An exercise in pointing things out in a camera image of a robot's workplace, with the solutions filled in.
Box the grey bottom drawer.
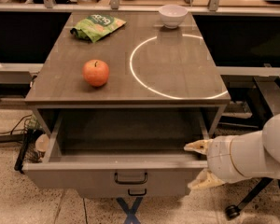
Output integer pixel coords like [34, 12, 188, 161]
[77, 188, 190, 199]

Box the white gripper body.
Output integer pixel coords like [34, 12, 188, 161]
[207, 135, 240, 183]

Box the grey drawer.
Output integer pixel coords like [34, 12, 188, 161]
[77, 188, 190, 199]
[23, 110, 208, 190]

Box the black office chair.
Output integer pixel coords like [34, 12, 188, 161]
[216, 77, 280, 219]

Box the white bowl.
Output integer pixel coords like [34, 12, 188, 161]
[159, 5, 188, 29]

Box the red apple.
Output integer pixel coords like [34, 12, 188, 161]
[82, 60, 109, 87]

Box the paper cup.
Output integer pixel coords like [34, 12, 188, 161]
[35, 134, 49, 158]

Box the green snack bag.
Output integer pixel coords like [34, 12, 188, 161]
[70, 14, 126, 43]

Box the black wire basket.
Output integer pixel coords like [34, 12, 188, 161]
[14, 115, 44, 174]

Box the grey drawer cabinet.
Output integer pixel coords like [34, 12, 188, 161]
[25, 11, 231, 132]

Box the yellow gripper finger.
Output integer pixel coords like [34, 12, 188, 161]
[188, 169, 224, 190]
[184, 139, 212, 155]

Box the grey top drawer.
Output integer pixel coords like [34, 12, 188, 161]
[23, 110, 208, 190]

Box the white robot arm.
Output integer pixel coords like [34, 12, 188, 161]
[184, 114, 280, 190]

